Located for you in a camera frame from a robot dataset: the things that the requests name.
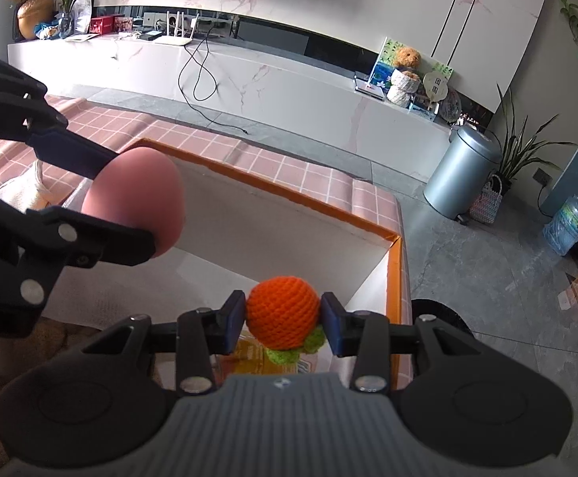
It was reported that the round paper fan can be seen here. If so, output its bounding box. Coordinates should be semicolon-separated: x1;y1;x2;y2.
422;70;453;115

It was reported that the long-leaf potted plant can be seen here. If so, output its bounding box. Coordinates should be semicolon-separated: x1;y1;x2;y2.
485;84;578;194

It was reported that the green painting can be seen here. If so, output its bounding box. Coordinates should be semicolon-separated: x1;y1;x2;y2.
368;38;453;105

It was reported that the decorative plate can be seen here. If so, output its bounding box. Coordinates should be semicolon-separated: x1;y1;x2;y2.
439;88;463;122

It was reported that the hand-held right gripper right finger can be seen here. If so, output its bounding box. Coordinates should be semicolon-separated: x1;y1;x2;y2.
321;292;503;395

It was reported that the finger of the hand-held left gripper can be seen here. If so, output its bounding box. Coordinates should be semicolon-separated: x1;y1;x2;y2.
0;47;121;180
0;179;159;309

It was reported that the blue water jug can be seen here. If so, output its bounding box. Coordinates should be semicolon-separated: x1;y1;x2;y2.
543;183;578;256

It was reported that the silver pedal bin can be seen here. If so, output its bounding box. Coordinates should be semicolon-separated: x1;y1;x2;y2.
423;123;503;224

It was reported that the pink egg-shaped soft toy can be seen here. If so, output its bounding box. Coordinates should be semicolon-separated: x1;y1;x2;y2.
81;147;187;259

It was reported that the brown teddy bear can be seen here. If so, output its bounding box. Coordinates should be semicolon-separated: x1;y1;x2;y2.
393;46;422;70

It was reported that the yellow packet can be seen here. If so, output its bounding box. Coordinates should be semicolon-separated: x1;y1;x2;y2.
217;335;319;383

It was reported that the orange cardboard box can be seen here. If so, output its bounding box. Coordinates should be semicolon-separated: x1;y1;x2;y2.
41;138;409;393

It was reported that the silver flat box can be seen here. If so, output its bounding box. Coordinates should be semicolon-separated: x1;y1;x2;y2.
353;74;386;100

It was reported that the white marble tv cabinet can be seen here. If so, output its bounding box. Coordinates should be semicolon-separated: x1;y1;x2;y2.
7;35;456;184

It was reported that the pink checked tablecloth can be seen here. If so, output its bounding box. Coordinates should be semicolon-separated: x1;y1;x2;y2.
0;94;403;239

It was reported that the brown gourd vase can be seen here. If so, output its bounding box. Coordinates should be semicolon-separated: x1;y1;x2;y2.
5;0;55;41

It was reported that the white knitted pot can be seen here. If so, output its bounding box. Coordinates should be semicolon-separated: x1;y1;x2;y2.
386;68;421;109

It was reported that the white tissue paper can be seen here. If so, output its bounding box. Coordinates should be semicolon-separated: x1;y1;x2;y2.
0;159;66;214

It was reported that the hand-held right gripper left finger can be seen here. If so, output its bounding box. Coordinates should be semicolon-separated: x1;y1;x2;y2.
60;291;246;395

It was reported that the black waste basket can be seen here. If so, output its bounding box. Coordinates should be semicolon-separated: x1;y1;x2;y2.
410;298;473;339

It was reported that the woven basket bag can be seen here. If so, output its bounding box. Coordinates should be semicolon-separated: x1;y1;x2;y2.
469;175;504;225

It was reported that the black cable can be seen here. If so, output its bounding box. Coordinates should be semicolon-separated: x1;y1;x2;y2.
177;17;250;135

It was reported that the white wifi router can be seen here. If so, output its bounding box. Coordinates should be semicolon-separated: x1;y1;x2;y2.
155;10;200;47

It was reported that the orange crocheted ball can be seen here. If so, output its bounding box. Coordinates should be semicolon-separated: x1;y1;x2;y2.
246;277;325;365

